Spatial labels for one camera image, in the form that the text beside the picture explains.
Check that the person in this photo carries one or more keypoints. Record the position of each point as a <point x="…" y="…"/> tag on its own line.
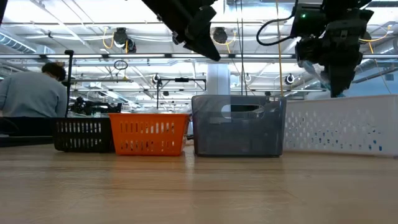
<point x="31" y="93"/>

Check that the orange slotted plastic basket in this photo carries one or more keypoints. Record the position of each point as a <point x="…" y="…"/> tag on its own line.
<point x="149" y="118"/>

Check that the long light strip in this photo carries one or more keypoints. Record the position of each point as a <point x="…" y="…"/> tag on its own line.
<point x="93" y="56"/>

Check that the white perforated plastic basket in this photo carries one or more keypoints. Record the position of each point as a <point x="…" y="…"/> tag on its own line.
<point x="342" y="109"/>

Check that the silver ventilation duct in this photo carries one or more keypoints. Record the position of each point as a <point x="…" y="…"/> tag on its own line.
<point x="367" y="67"/>
<point x="12" y="42"/>

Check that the white building column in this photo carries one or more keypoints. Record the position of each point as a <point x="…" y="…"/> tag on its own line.
<point x="217" y="79"/>

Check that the black frame stand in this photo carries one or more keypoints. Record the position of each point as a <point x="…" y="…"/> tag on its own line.
<point x="182" y="80"/>

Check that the black upright pole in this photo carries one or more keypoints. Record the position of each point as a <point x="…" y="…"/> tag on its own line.
<point x="69" y="84"/>

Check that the black plain box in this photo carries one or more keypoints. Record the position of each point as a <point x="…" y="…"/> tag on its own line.
<point x="25" y="127"/>

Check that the black background robot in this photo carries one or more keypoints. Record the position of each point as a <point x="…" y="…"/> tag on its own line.
<point x="93" y="107"/>

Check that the grey translucent plastic bin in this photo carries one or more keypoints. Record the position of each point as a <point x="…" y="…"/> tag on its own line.
<point x="239" y="137"/>

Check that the black slotted plastic basket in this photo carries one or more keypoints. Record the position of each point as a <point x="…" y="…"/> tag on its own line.
<point x="107" y="137"/>

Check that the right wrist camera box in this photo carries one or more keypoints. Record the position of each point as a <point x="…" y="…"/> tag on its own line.
<point x="308" y="21"/>

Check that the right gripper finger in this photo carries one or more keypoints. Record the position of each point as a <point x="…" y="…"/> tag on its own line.
<point x="311" y="53"/>
<point x="340" y="74"/>

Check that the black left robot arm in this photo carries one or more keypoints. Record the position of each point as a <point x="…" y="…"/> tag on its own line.
<point x="2" y="6"/>

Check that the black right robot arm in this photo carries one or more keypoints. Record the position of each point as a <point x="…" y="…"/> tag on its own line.
<point x="345" y="3"/>

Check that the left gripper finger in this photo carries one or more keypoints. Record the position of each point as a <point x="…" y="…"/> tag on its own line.
<point x="199" y="46"/>
<point x="202" y="21"/>

